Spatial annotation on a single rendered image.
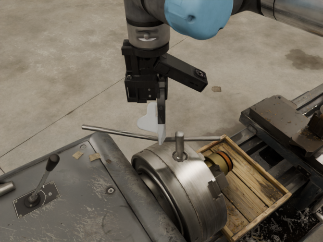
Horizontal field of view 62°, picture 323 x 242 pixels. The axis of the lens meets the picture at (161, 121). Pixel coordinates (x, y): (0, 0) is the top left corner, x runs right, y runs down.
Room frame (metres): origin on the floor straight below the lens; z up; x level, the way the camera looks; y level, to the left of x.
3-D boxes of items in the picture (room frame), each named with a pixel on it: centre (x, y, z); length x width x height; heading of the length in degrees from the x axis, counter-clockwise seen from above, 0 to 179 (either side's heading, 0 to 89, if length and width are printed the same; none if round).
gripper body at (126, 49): (0.44, 0.03, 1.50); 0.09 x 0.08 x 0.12; 88
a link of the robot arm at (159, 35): (0.44, 0.02, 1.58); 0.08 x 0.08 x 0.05
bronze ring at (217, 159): (0.49, -0.17, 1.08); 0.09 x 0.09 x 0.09; 34
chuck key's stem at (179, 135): (0.42, -0.05, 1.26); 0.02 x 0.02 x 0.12
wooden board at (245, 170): (0.55, -0.26, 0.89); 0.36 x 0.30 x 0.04; 34
